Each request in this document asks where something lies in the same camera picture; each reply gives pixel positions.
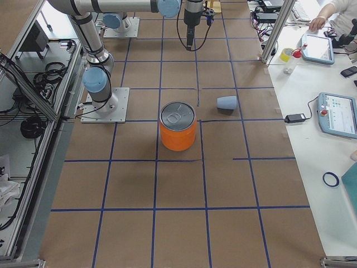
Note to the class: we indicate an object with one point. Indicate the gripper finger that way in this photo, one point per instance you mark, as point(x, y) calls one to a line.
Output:
point(190, 34)

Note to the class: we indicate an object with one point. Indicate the light blue cup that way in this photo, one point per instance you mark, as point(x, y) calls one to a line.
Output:
point(227, 102)

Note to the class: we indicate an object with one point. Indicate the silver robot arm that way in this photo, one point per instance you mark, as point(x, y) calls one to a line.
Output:
point(124, 15)
point(105, 101)

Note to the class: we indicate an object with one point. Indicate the wooden cup tree stand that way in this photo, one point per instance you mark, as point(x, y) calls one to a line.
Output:
point(215, 5)

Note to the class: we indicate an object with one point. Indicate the person's hand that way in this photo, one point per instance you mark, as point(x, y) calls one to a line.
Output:
point(317, 23)

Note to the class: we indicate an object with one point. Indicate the yellow tape roll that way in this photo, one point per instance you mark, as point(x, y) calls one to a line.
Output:
point(286, 54)

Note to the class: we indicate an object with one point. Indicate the orange can with silver lid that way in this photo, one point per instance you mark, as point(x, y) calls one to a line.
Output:
point(178, 126)

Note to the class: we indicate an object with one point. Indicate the clear bottle red cap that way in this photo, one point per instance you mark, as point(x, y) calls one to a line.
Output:
point(293, 61)

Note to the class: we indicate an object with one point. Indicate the far teach pendant tablet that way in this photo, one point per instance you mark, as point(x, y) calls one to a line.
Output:
point(317, 49)

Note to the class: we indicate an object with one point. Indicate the teach pendant tablet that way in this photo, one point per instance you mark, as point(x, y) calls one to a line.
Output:
point(337, 114)
point(317, 49)

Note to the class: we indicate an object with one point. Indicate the black power adapter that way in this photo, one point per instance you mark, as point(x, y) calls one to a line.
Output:
point(294, 118)

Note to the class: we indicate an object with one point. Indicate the black phone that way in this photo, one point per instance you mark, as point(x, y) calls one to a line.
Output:
point(349, 72)

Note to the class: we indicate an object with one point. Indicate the near teach pendant tablet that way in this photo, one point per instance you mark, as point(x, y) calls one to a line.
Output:
point(337, 114)

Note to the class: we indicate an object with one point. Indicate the teal board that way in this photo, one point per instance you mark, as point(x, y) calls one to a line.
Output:
point(350, 184)

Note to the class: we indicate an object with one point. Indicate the white crumpled cloth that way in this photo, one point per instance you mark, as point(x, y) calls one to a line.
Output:
point(9, 189)

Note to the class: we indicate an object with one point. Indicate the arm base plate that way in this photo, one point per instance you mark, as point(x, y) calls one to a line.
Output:
point(114, 111)
point(121, 29)

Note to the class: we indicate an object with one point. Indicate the aluminium frame post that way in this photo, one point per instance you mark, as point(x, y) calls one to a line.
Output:
point(277, 28)

